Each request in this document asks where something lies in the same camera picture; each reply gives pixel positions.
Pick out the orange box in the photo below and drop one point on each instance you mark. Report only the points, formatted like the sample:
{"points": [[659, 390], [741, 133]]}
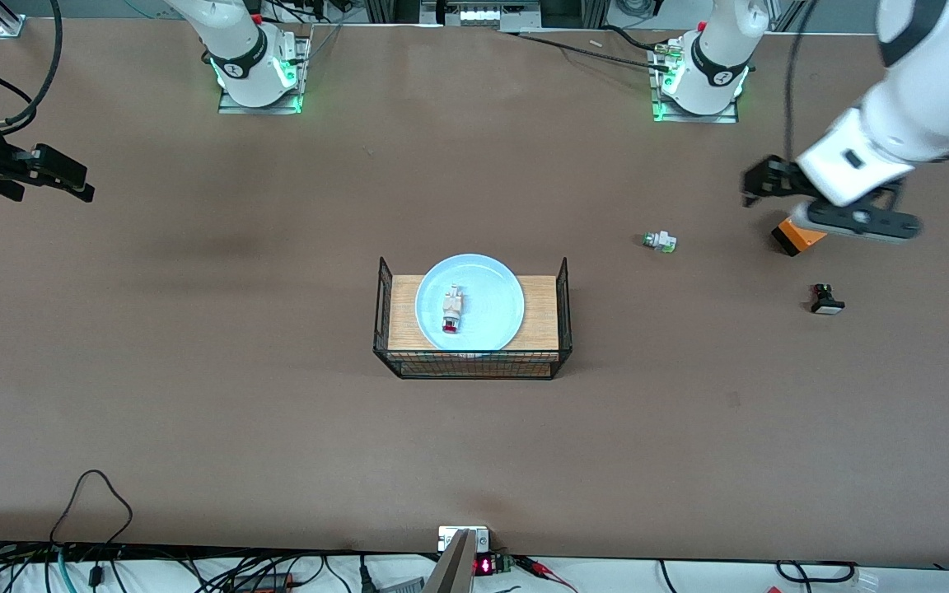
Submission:
{"points": [[800, 237]]}

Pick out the red display module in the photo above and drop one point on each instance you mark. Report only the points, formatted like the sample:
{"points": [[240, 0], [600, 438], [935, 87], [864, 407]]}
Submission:
{"points": [[487, 565]]}

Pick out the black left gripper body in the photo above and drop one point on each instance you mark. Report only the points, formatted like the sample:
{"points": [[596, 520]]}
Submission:
{"points": [[772, 178]]}

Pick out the black switch with white cap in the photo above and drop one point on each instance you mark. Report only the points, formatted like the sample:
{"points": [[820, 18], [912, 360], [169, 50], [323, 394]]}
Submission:
{"points": [[825, 301]]}

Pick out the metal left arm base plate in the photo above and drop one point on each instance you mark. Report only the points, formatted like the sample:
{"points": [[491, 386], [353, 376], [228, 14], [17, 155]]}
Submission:
{"points": [[693, 117]]}

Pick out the light blue round plate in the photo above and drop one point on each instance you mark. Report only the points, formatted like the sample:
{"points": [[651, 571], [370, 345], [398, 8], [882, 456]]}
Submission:
{"points": [[483, 305]]}

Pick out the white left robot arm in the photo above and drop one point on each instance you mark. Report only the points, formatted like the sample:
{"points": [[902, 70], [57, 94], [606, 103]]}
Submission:
{"points": [[936, 74]]}

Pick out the white small box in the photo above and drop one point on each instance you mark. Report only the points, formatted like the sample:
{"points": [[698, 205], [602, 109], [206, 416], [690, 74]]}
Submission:
{"points": [[450, 539]]}

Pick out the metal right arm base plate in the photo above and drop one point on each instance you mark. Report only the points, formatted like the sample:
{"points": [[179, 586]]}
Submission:
{"points": [[256, 109]]}

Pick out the green push button switch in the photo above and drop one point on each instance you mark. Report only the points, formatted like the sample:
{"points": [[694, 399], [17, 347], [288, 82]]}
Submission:
{"points": [[661, 240]]}

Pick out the black power adapter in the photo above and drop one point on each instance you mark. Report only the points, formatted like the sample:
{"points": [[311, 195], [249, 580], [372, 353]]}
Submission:
{"points": [[264, 582]]}

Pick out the grey metal bar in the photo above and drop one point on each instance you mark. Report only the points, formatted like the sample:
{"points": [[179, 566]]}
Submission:
{"points": [[451, 568]]}

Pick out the wooden board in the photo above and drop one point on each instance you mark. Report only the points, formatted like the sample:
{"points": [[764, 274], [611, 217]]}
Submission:
{"points": [[542, 313]]}

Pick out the red push button switch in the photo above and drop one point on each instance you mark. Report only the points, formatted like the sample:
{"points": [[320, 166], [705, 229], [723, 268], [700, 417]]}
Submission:
{"points": [[452, 309]]}

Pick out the aluminium frame profile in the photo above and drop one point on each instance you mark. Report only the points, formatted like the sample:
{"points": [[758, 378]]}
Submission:
{"points": [[11, 21]]}

